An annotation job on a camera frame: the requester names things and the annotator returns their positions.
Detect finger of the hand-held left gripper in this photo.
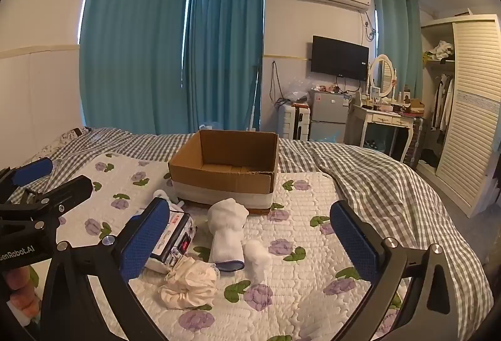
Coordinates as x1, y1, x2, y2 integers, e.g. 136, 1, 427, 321
0, 175, 94, 224
0, 158, 54, 204

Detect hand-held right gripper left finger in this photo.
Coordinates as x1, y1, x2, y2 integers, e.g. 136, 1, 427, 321
39, 197, 172, 341

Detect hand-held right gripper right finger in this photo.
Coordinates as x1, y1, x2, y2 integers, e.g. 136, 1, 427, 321
329, 200, 460, 341

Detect cream scrunchie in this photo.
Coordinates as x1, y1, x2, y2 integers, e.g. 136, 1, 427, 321
158, 257, 220, 310

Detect white sock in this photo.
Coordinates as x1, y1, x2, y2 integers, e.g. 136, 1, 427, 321
207, 198, 250, 272

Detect brown cardboard box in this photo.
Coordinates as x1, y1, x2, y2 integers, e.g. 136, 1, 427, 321
168, 129, 279, 216

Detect small white fabric roll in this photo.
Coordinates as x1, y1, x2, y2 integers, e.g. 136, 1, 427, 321
243, 240, 271, 268

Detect person's left hand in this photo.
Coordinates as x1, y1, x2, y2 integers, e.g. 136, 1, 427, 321
2, 266, 40, 316

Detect patterned pillow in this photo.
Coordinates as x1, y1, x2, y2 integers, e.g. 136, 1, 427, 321
37, 127, 92, 158

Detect grey checked blanket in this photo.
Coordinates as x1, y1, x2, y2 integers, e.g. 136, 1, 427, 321
8, 127, 494, 326

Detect floral quilted mat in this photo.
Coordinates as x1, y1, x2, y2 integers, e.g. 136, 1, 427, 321
27, 153, 411, 341

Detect blue plastic bag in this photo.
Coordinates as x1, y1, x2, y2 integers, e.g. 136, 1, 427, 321
313, 129, 345, 144

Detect silver suitcase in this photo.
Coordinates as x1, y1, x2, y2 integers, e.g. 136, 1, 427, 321
403, 116, 427, 169

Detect white dressing table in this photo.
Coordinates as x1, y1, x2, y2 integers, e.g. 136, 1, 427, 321
348, 104, 416, 163

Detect grey small fridge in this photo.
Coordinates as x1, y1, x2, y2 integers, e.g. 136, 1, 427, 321
309, 89, 353, 143

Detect white suitcase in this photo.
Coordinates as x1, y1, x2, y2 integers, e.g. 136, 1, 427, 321
280, 104, 312, 141

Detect wide teal curtain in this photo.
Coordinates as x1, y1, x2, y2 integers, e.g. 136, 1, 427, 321
79, 0, 190, 136

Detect clear plastic bag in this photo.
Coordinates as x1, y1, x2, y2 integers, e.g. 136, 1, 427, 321
280, 80, 312, 105

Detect hanging clothes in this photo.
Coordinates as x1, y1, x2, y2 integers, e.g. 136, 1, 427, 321
431, 72, 455, 132

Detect oval white vanity mirror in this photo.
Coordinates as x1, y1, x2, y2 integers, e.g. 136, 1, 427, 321
368, 54, 397, 99

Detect white mop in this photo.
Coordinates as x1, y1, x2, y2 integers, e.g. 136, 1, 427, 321
250, 65, 261, 132

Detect white slatted wardrobe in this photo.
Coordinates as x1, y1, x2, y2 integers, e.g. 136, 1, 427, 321
415, 14, 501, 218

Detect narrow teal curtain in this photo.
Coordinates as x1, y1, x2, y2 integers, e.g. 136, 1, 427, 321
184, 0, 266, 134

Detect light teal curtain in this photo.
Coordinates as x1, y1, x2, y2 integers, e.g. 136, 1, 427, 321
372, 0, 423, 99

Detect clothes pile on shelf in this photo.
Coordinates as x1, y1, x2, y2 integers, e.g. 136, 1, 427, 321
425, 40, 455, 61

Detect hanging black cables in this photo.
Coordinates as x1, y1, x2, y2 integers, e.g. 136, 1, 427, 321
270, 61, 287, 107

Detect black wall television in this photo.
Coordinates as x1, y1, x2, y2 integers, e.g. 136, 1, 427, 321
311, 35, 369, 82

